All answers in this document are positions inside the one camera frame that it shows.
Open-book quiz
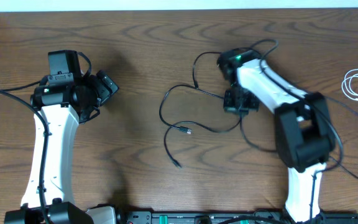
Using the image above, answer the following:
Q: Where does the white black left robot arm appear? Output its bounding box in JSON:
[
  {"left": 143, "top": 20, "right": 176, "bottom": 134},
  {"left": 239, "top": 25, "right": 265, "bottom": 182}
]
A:
[{"left": 4, "top": 50, "right": 119, "bottom": 223}]

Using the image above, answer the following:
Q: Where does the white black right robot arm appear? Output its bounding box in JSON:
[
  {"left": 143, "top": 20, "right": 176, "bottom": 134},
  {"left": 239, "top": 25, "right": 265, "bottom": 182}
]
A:
[{"left": 217, "top": 49, "right": 335, "bottom": 223}]

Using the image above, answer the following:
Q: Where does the black USB cable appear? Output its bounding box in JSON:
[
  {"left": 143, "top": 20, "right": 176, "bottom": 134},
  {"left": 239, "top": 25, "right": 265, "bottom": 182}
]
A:
[{"left": 158, "top": 83, "right": 245, "bottom": 134}]

